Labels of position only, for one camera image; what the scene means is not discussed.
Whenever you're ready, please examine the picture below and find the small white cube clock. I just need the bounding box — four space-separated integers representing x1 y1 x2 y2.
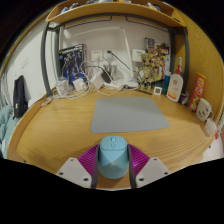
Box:
153 85 163 96

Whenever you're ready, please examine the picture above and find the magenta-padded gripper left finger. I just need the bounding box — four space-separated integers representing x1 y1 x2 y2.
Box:
55 143 101 190

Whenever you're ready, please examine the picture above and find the dark metal frame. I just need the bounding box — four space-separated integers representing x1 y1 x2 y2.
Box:
40 14 191 98

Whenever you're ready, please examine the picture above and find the clear plastic container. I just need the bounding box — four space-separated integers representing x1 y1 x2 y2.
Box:
203 117 219 137

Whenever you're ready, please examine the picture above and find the teal blanket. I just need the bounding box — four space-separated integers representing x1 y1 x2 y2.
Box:
0 104 18 148

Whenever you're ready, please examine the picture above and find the light blue computer mouse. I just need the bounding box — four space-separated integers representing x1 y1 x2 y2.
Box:
97 135 130 180

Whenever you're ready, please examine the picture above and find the white mug with face print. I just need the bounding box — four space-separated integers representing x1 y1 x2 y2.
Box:
195 97 214 122

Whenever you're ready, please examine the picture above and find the white wall socket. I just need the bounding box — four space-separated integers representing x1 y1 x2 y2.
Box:
103 49 118 61
90 49 104 63

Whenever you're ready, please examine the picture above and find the red and yellow chips can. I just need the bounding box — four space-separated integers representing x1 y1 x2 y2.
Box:
188 72 208 112

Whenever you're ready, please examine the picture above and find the colourful printed box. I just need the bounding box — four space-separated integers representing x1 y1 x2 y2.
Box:
144 37 171 68

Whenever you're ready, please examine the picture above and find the blue model kit box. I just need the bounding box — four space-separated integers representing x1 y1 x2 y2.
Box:
58 43 88 84

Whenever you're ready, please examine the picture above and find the brown tree figurine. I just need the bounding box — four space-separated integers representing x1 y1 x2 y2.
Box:
136 52 158 94

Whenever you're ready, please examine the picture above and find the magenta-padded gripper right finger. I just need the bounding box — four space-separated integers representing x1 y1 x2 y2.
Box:
125 143 172 190

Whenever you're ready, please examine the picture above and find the white desk lamp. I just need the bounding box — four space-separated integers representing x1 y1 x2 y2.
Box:
71 25 141 90

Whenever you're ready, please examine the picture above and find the white charger block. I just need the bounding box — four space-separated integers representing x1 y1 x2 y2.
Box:
73 78 88 93

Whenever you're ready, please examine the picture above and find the grey rectangular mouse pad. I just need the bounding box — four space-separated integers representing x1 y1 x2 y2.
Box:
90 96 171 134

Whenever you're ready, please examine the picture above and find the white power adapter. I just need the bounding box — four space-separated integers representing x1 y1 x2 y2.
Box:
91 74 106 90

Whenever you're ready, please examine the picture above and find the white lotion bottle red cap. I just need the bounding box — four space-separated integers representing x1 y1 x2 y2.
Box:
166 64 184 103

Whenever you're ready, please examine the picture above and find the wooden wall shelf unit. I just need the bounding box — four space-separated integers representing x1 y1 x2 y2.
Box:
45 0 188 28

